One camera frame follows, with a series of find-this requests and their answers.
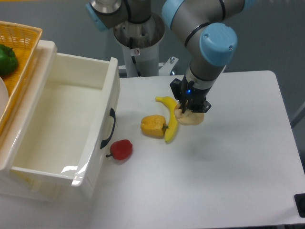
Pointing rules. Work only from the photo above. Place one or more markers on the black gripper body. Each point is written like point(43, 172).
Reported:
point(196, 98)

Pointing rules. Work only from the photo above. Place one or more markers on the round knotted bread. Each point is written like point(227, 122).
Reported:
point(188, 117)

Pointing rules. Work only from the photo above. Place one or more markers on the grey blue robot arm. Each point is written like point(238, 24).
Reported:
point(198, 24)

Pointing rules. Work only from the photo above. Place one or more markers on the white open upper drawer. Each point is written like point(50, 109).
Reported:
point(59, 145)

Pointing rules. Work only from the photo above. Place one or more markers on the white drawer cabinet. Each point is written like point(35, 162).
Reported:
point(41, 68)

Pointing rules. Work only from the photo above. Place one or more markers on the yellow banana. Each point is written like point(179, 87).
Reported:
point(173, 124)

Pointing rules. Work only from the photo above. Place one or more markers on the orange bell pepper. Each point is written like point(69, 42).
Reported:
point(154, 125)

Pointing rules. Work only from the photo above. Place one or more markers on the red bell pepper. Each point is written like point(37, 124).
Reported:
point(120, 150)

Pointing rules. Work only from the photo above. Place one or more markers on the black object at table edge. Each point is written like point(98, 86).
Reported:
point(300, 204)

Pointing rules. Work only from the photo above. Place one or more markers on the yellow woven basket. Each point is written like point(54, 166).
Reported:
point(18, 44)

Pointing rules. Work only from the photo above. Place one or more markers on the white plate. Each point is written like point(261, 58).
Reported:
point(4, 97)

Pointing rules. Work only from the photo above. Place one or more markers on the green bell pepper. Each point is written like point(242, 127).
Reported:
point(8, 60)

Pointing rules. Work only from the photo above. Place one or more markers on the black drawer handle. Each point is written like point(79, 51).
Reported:
point(110, 130)

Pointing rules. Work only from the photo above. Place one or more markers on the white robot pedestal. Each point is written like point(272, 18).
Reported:
point(140, 45)

